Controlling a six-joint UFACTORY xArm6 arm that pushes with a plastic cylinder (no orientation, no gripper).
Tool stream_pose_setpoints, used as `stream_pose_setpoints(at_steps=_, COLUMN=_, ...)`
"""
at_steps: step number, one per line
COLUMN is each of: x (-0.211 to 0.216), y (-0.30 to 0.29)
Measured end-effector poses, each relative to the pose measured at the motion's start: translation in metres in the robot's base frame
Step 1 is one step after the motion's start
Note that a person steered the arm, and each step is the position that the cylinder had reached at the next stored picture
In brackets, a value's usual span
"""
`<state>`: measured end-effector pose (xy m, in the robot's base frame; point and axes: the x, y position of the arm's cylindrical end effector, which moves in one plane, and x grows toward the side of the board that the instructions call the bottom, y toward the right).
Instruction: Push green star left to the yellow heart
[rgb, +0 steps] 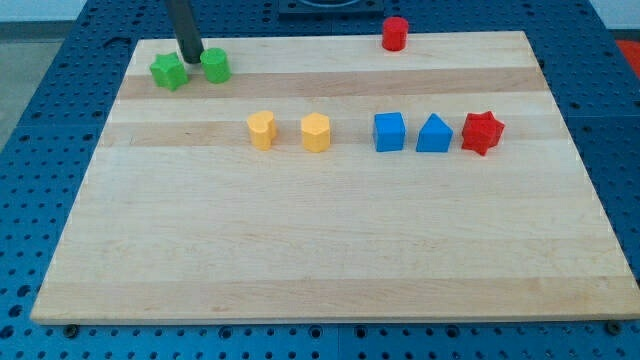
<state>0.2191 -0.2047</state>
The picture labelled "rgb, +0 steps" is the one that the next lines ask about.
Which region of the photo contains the green star block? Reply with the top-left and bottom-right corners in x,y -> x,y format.
149,52 -> 189,91

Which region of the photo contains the yellow heart block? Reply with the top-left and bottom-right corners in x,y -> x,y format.
247,110 -> 278,151

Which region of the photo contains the red star block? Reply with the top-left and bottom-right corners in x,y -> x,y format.
461,111 -> 505,156

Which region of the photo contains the light wooden board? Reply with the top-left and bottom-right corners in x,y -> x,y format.
31,31 -> 639,325

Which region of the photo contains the yellow hexagon block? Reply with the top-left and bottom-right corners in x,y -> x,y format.
301,113 -> 331,153

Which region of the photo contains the blue cube block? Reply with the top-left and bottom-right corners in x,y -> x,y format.
372,112 -> 406,152

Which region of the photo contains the blue triangle block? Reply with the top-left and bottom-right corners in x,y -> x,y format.
416,113 -> 453,153

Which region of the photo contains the green cylinder block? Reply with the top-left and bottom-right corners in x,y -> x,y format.
200,48 -> 231,84

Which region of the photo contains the red cylinder block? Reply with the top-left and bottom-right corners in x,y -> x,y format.
382,16 -> 409,51

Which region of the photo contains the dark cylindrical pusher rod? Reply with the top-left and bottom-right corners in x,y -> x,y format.
164,0 -> 204,64

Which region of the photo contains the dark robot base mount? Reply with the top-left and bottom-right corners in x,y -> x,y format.
277,0 -> 384,18

